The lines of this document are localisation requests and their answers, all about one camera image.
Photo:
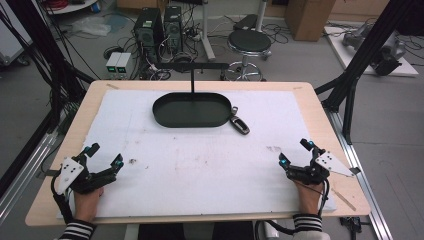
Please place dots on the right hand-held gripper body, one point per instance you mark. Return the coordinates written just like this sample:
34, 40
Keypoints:
316, 170

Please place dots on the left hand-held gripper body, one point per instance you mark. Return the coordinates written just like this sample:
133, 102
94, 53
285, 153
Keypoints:
70, 170

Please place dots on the black oval tray with T-stand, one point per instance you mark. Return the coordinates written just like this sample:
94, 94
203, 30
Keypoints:
191, 110

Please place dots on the person's right hand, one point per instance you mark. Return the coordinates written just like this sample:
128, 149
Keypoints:
310, 197

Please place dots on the person's left hand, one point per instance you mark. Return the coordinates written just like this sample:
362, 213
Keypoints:
87, 204

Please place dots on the wooden table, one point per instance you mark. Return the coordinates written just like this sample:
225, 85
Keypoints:
320, 110

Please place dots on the thin wooden strip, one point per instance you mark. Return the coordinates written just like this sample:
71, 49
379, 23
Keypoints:
343, 199

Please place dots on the black clamp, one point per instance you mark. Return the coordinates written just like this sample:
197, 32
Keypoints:
351, 224

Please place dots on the person's legs in dark trousers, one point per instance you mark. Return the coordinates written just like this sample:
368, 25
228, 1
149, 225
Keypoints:
160, 231

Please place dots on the white foam mat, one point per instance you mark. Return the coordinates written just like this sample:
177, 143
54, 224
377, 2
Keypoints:
200, 173

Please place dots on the white power supply box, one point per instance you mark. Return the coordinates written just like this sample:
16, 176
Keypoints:
111, 63
124, 63

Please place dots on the white floor platform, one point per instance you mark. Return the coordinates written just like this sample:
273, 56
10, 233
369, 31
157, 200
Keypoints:
336, 50

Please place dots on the black round stool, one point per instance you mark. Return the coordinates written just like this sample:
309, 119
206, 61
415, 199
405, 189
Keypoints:
249, 41

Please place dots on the grey robot equipment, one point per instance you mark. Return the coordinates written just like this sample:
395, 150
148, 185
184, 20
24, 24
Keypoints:
388, 55

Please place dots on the clear plastic bag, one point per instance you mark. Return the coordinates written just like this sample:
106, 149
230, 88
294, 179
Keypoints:
90, 26

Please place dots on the brown cardboard box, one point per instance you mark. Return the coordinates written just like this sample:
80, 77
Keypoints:
308, 18

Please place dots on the large black computer tower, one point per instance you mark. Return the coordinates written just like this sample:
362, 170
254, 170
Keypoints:
148, 33

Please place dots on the black flat pad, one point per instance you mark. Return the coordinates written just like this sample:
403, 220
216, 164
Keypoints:
247, 22

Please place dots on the white round table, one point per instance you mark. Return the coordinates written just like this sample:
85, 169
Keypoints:
71, 7

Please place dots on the white desk leg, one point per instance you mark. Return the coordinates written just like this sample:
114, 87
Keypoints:
207, 36

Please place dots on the slim black computer tower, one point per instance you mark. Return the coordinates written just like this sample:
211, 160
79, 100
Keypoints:
173, 28

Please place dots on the aluminium rail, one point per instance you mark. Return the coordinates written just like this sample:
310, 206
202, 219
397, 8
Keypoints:
363, 186
25, 166

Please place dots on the black metal frame stand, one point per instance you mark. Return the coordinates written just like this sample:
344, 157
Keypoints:
363, 50
43, 46

